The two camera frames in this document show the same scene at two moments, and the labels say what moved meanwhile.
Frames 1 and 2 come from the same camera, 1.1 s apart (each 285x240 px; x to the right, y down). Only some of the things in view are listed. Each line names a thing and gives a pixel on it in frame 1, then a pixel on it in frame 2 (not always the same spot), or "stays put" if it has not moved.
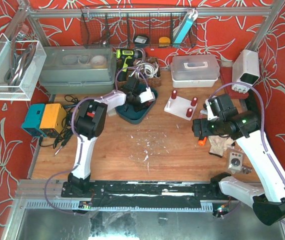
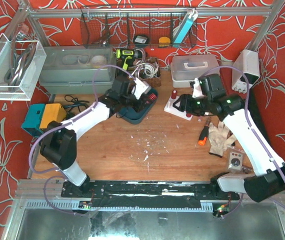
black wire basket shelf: x=133 y=26 stays put
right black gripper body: x=196 y=128 → x=186 y=105
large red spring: x=174 y=94 stays put
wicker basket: x=148 y=82 stays put
